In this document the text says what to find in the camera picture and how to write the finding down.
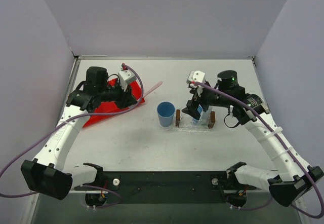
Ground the clear textured holder with wood ends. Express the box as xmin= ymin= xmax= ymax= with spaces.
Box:
xmin=175 ymin=109 xmax=216 ymax=131

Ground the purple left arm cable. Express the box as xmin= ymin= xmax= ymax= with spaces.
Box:
xmin=0 ymin=62 xmax=145 ymax=208

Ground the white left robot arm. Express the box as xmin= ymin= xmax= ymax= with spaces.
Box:
xmin=21 ymin=64 xmax=139 ymax=200

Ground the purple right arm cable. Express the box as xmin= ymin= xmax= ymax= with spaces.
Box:
xmin=192 ymin=81 xmax=324 ymax=219

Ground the blue toothpaste tube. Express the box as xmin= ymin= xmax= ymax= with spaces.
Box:
xmin=191 ymin=105 xmax=203 ymax=125

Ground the red plastic compartment bin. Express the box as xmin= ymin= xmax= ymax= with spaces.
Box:
xmin=83 ymin=81 xmax=142 ymax=128

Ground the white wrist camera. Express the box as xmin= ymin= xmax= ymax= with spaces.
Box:
xmin=118 ymin=69 xmax=136 ymax=91
xmin=187 ymin=70 xmax=206 ymax=97

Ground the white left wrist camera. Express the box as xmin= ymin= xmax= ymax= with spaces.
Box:
xmin=118 ymin=69 xmax=136 ymax=91

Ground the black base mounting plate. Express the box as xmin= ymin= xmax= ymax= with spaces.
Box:
xmin=76 ymin=171 xmax=254 ymax=207

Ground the blue plastic cup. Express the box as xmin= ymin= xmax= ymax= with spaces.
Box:
xmin=157 ymin=101 xmax=176 ymax=127

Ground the pink toothbrush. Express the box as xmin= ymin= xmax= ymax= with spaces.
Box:
xmin=138 ymin=81 xmax=163 ymax=100

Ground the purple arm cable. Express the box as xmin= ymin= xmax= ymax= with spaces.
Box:
xmin=192 ymin=81 xmax=324 ymax=219
xmin=0 ymin=62 xmax=145 ymax=208

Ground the clear textured glass tray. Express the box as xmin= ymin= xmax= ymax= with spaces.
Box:
xmin=159 ymin=109 xmax=216 ymax=133

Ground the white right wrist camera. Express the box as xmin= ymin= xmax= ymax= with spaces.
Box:
xmin=187 ymin=70 xmax=206 ymax=97

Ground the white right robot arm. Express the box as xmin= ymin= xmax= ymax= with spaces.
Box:
xmin=182 ymin=70 xmax=323 ymax=207

